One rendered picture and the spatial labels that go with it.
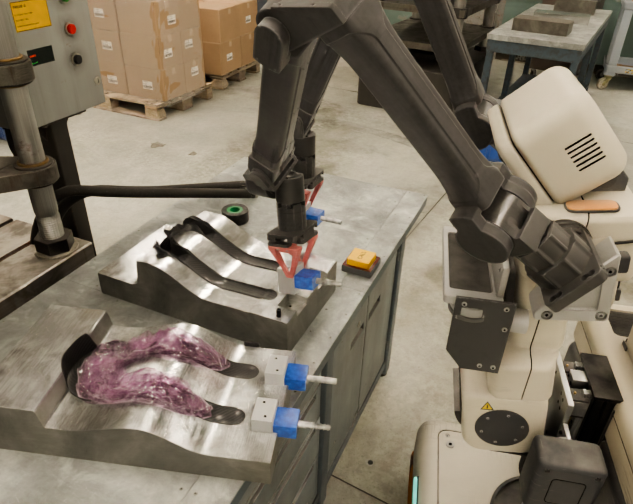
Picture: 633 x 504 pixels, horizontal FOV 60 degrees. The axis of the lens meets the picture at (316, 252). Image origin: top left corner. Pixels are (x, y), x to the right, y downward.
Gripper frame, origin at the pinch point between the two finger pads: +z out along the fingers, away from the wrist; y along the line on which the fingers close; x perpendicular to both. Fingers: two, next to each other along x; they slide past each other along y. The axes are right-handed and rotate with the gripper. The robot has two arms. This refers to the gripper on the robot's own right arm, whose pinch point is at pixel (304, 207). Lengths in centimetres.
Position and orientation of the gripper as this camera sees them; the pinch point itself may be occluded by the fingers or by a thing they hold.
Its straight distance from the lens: 139.9
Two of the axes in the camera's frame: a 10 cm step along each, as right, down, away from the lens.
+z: -0.1, 8.5, 5.3
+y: -4.2, 4.8, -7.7
